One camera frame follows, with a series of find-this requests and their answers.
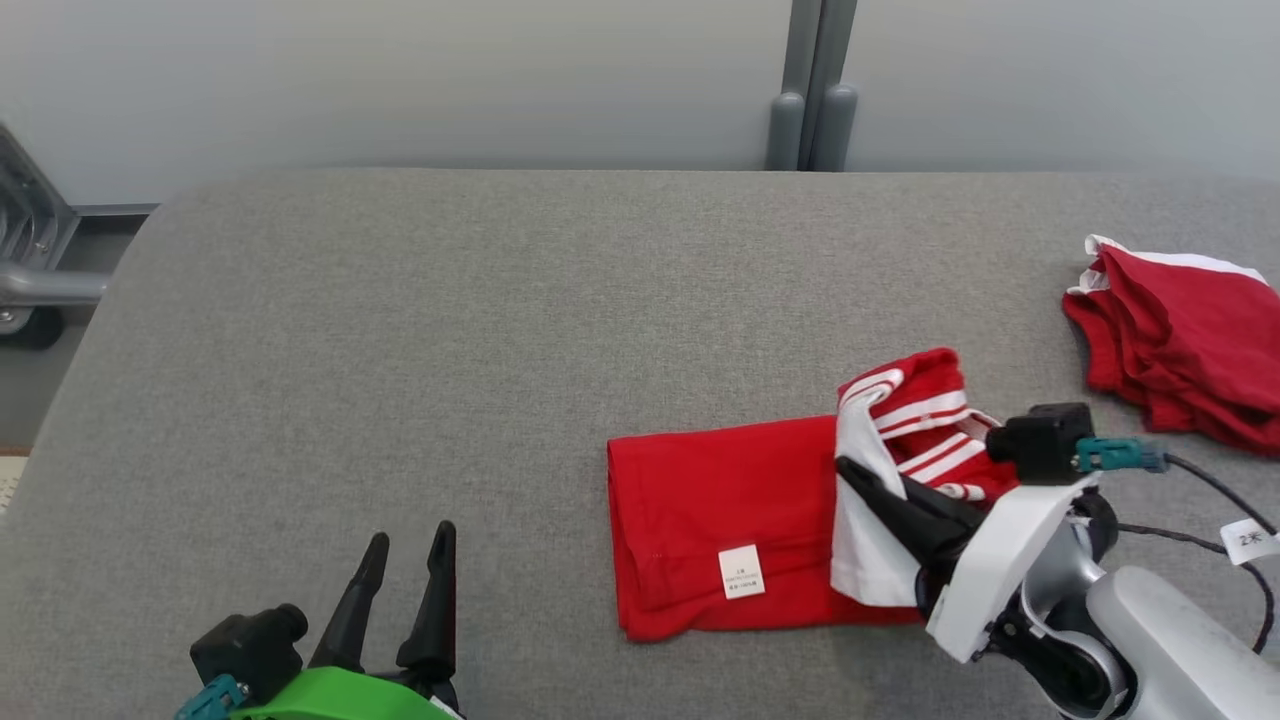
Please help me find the teal cable connector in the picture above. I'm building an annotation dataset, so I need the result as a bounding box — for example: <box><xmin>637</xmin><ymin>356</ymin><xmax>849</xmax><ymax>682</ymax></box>
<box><xmin>1075</xmin><ymin>436</ymin><xmax>1170</xmax><ymax>475</ymax></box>
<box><xmin>174</xmin><ymin>674</ymin><xmax>251</xmax><ymax>720</ymax></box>

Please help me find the white right cable label tag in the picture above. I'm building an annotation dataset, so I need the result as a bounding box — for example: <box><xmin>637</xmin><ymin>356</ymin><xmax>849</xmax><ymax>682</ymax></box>
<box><xmin>1221</xmin><ymin>517</ymin><xmax>1280</xmax><ymax>567</ymax></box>

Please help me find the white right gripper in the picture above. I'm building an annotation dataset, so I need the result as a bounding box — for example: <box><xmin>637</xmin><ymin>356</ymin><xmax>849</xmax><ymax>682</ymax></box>
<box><xmin>835</xmin><ymin>455</ymin><xmax>1101</xmax><ymax>666</ymax></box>

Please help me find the thin black right camera cable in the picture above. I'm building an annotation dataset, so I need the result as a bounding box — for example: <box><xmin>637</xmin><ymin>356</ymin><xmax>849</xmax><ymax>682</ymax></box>
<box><xmin>1118</xmin><ymin>455</ymin><xmax>1280</xmax><ymax>656</ymax></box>

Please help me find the red garment with white trim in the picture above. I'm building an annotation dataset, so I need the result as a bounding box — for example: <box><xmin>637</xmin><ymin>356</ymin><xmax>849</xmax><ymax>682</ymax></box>
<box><xmin>1062</xmin><ymin>234</ymin><xmax>1280</xmax><ymax>459</ymax></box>

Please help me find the red t-shirt with white sleeves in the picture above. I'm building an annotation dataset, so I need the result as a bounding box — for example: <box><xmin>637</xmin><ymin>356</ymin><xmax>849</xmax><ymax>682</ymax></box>
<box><xmin>606</xmin><ymin>347</ymin><xmax>1023</xmax><ymax>644</ymax></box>

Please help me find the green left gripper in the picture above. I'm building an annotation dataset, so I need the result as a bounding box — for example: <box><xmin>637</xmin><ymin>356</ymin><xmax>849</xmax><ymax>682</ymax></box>
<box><xmin>228</xmin><ymin>519</ymin><xmax>465</xmax><ymax>720</ymax></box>

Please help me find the teal left cable connector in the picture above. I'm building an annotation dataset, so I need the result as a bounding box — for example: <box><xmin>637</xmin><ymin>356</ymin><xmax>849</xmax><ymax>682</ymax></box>
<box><xmin>174</xmin><ymin>674</ymin><xmax>251</xmax><ymax>720</ymax></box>

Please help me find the grey partition post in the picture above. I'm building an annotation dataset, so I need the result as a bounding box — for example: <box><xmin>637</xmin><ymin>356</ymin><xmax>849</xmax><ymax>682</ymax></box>
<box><xmin>765</xmin><ymin>0</ymin><xmax>823</xmax><ymax>173</ymax></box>
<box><xmin>808</xmin><ymin>0</ymin><xmax>859</xmax><ymax>173</ymax></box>

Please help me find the teal right cable connector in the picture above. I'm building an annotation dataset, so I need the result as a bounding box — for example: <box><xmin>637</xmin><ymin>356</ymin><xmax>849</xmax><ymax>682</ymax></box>
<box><xmin>1075</xmin><ymin>436</ymin><xmax>1170</xmax><ymax>475</ymax></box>

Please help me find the grey metal frame with caster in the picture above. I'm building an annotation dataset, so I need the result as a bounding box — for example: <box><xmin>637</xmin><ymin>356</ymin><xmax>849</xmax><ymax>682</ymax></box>
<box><xmin>0</xmin><ymin>125</ymin><xmax>111</xmax><ymax>351</ymax></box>

